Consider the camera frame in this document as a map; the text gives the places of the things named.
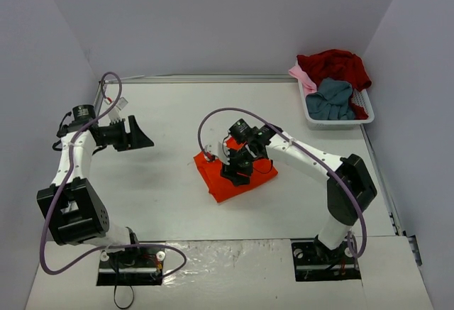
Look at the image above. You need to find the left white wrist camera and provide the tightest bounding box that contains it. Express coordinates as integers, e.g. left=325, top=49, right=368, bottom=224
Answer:
left=107, top=97, right=128, bottom=123

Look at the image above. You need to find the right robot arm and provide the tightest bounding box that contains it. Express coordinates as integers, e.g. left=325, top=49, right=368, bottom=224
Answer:
left=219, top=119, right=377, bottom=262

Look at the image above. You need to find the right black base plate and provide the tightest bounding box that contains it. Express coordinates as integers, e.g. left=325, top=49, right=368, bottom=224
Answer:
left=291, top=239, right=361, bottom=282

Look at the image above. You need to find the pink t shirt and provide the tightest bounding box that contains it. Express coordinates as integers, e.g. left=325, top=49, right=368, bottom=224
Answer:
left=288, top=63, right=317, bottom=95

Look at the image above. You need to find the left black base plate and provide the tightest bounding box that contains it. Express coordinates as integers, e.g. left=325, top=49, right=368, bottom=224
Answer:
left=96, top=247, right=166, bottom=287

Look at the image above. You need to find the orange t shirt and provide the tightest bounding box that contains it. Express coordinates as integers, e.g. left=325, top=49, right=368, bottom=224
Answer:
left=194, top=152, right=278, bottom=203

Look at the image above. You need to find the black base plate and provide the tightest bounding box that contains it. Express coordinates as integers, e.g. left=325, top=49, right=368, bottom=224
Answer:
left=291, top=239, right=361, bottom=282
left=96, top=247, right=166, bottom=287

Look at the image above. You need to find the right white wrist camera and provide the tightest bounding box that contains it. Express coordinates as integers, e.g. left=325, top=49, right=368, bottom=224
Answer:
left=203, top=141, right=230, bottom=165

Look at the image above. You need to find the dark red t shirt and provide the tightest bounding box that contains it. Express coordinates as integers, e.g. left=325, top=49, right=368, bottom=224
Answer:
left=297, top=49, right=372, bottom=120

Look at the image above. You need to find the white plastic laundry basket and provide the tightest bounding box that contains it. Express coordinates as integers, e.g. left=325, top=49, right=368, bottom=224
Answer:
left=297, top=78, right=375, bottom=130

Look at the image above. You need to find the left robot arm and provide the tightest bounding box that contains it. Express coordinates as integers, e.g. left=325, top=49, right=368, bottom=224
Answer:
left=37, top=104, right=154, bottom=266

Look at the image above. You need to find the teal t shirt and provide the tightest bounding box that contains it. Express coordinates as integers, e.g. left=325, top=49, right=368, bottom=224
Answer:
left=306, top=78, right=355, bottom=121

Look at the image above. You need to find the white foam front board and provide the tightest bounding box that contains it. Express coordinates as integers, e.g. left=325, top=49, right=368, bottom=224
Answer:
left=27, top=236, right=432, bottom=309

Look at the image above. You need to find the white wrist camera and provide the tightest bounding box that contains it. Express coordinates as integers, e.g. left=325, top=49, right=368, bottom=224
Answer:
left=107, top=97, right=128, bottom=123
left=203, top=141, right=230, bottom=165

